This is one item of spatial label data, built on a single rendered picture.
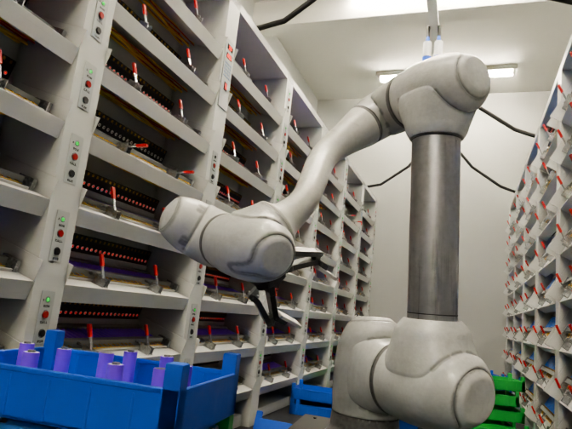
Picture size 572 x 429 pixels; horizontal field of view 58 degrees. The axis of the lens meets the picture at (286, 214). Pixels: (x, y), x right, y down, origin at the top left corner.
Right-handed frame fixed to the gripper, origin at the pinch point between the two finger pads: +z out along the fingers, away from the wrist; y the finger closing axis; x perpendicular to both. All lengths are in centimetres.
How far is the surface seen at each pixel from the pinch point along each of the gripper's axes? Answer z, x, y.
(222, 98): -6, -103, -31
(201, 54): -19, -115, -41
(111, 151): -41, -55, 3
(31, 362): -58, 32, 18
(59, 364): -53, 28, 19
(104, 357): -50, 31, 14
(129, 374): -44, 28, 17
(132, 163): -33, -60, 3
